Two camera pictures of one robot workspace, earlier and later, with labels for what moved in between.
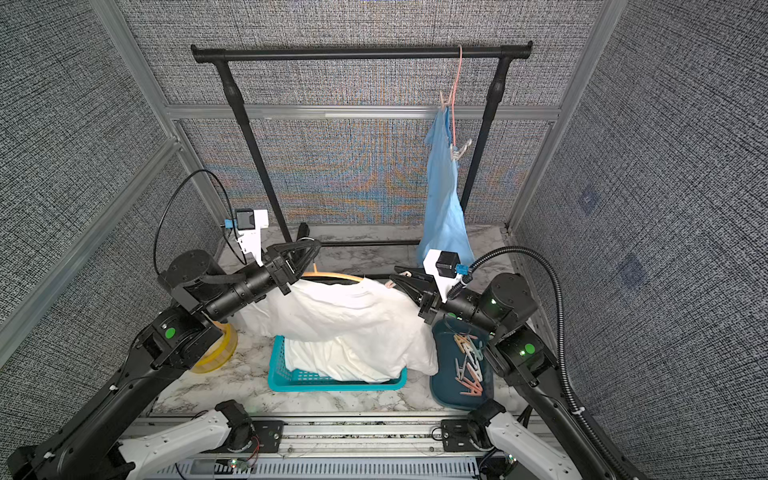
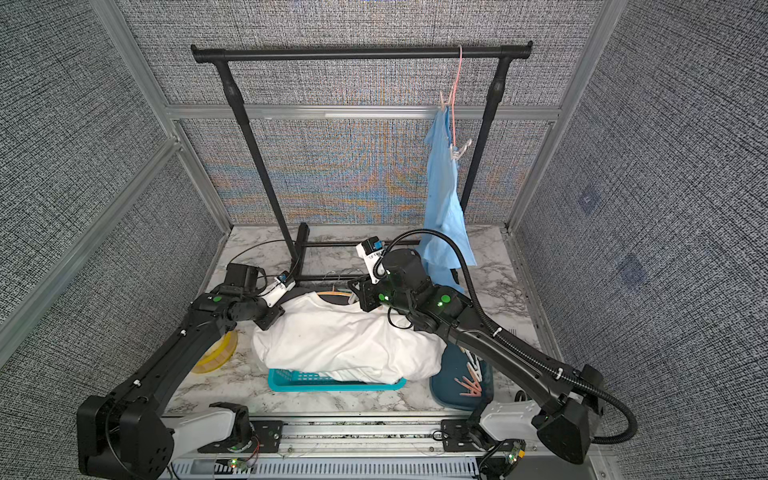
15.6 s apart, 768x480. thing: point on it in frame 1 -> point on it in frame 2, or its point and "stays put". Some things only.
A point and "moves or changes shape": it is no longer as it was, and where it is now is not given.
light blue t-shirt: (446, 227) stays put
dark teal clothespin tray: (462, 375) stays put
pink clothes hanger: (455, 92) stays put
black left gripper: (278, 268) -> (267, 321)
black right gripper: (431, 300) -> (369, 298)
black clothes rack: (224, 54) stays put
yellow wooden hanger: (315, 273) -> (333, 292)
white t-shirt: (360, 328) moves or changes shape
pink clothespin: (445, 103) stays put
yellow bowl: (221, 351) stays put
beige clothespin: (456, 155) stays put
